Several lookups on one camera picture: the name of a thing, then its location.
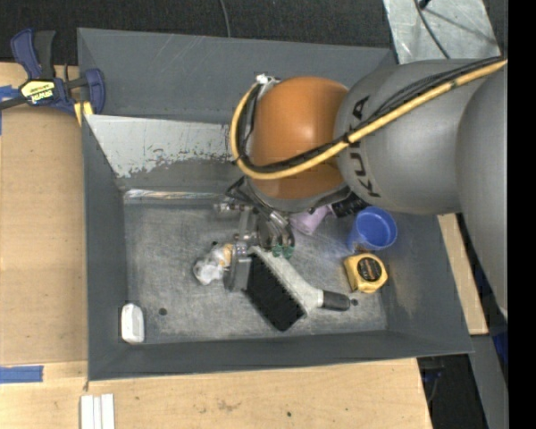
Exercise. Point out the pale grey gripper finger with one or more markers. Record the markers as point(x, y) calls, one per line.
point(232, 275)
point(245, 273)

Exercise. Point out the pale purple soft thing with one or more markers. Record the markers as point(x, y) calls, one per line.
point(310, 221)

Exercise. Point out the blue plastic cup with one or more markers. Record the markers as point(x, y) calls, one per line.
point(375, 230)

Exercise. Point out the white crumpled plastic wrapper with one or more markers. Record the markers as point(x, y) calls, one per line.
point(210, 268)

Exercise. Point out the small white plastic box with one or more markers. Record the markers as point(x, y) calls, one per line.
point(132, 324)

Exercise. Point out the grey metal bin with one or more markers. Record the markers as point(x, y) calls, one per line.
point(170, 257)

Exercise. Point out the yellow tape measure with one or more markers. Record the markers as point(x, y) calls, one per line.
point(367, 273)

